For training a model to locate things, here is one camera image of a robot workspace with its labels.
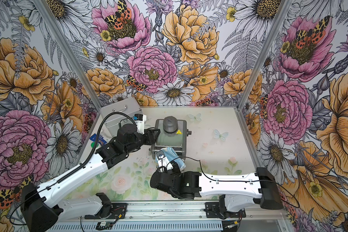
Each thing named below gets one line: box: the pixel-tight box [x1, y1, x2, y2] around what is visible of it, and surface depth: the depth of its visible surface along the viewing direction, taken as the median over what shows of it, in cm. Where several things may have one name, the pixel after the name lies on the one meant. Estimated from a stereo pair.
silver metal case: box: [99, 97, 143, 137], surface depth 102 cm
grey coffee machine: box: [150, 116, 192, 160], surface depth 73 cm
